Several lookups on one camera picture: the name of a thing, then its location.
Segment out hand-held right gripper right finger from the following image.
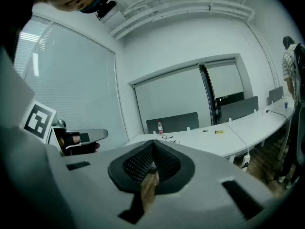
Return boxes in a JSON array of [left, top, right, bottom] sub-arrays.
[[145, 139, 275, 229]]

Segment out wide white roller blind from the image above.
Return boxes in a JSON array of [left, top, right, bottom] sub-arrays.
[[133, 64, 214, 135]]

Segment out grey desk divider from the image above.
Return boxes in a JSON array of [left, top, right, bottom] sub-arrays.
[[220, 95, 259, 124], [146, 112, 200, 134], [267, 86, 284, 105]]

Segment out narrow white roller blind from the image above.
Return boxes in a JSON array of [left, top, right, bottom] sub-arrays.
[[205, 59, 245, 99]]

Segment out white cable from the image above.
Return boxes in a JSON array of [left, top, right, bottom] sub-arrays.
[[224, 122, 250, 157]]

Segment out white ceiling pipe run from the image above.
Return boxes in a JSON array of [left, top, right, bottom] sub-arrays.
[[109, 0, 281, 88]]

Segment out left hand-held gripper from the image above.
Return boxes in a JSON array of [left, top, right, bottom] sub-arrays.
[[23, 100, 109, 157]]

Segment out black head-mounted camera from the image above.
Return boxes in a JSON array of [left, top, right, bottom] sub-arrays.
[[96, 0, 117, 19]]

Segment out white power strip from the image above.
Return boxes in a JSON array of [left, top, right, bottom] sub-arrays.
[[241, 153, 251, 171]]

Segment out white window blinds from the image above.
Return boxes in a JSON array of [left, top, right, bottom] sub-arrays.
[[14, 15, 129, 151]]

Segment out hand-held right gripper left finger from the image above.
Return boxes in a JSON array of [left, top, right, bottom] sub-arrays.
[[46, 139, 154, 229]]

